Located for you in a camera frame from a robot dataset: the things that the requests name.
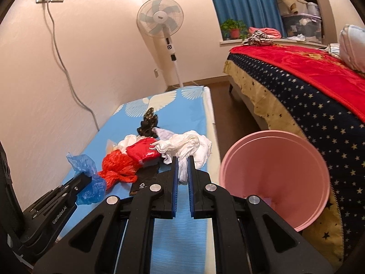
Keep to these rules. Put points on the striped cloth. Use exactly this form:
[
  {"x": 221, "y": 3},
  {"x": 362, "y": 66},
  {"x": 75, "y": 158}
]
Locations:
[{"x": 258, "y": 38}]

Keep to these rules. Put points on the window sill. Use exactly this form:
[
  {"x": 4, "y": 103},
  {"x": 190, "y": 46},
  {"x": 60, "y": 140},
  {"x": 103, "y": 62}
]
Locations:
[{"x": 228, "y": 43}]

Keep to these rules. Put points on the white standing fan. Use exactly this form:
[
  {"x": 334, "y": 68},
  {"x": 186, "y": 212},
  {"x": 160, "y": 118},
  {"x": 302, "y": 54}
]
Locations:
[{"x": 159, "y": 12}]

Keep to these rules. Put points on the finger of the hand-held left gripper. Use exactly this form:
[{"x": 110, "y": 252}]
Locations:
[{"x": 81, "y": 184}]

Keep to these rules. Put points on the pink cloth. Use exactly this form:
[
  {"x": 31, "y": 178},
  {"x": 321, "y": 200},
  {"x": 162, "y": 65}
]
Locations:
[{"x": 269, "y": 32}]

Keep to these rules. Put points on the clear storage box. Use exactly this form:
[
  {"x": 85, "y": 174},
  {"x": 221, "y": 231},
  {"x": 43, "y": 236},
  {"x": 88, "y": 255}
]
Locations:
[{"x": 296, "y": 25}]

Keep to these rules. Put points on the bed with starry cover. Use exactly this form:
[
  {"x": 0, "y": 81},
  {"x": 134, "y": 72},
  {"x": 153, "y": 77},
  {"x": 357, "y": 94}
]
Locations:
[{"x": 299, "y": 111}]

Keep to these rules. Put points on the potted green plant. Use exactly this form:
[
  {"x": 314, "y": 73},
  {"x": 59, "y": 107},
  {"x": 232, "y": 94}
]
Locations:
[{"x": 232, "y": 25}]

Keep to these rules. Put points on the red packet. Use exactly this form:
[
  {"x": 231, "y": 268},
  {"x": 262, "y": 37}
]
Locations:
[{"x": 141, "y": 149}]

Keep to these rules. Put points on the small white container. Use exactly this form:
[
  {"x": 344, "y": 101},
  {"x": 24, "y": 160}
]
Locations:
[{"x": 313, "y": 9}]

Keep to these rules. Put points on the orange-red plastic bag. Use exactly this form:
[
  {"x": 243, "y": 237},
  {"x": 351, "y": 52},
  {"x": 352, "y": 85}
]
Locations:
[{"x": 117, "y": 165}]

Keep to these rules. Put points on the white paper scrap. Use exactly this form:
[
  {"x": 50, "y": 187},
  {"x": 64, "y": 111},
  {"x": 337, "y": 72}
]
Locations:
[{"x": 165, "y": 133}]

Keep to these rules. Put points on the white pillow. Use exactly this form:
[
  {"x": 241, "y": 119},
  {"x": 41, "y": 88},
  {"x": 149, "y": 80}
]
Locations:
[{"x": 352, "y": 45}]

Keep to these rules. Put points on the blue plastic bag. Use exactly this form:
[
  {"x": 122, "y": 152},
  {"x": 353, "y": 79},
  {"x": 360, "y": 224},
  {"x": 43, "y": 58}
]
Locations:
[{"x": 85, "y": 162}]

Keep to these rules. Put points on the red blanket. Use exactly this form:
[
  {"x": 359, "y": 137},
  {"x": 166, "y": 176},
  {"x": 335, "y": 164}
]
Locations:
[{"x": 299, "y": 62}]

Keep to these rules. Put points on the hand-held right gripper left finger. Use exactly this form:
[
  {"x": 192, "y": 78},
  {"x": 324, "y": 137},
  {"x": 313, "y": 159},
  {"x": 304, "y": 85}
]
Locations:
[{"x": 175, "y": 188}]

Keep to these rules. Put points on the pink plastic bucket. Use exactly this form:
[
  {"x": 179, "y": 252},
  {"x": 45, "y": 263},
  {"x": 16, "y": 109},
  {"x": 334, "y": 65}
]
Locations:
[{"x": 271, "y": 162}]

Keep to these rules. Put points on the blue bird print tablecloth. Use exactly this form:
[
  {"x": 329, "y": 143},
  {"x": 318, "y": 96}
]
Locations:
[{"x": 171, "y": 111}]

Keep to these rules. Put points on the beige garment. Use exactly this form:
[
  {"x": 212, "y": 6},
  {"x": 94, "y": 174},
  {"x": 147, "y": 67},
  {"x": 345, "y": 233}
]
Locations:
[{"x": 288, "y": 0}]

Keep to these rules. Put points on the small pale cloth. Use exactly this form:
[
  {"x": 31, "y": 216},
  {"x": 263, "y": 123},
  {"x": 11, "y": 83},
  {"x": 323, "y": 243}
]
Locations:
[{"x": 333, "y": 50}]

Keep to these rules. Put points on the crumpled white tissue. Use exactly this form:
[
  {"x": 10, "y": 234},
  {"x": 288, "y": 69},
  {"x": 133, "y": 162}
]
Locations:
[{"x": 129, "y": 141}]

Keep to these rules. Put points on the black patterned cloth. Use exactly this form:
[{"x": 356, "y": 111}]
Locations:
[{"x": 148, "y": 121}]

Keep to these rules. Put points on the clear plastic wrapper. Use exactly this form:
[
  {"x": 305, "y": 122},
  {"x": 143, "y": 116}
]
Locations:
[{"x": 111, "y": 145}]

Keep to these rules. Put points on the blue curtain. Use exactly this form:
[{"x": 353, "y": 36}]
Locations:
[{"x": 242, "y": 0}]

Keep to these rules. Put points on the white paper on sill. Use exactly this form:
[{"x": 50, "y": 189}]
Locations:
[{"x": 296, "y": 37}]

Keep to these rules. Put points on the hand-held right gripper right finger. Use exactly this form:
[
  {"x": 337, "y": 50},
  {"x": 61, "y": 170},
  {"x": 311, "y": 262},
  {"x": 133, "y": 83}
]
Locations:
[{"x": 190, "y": 188}]

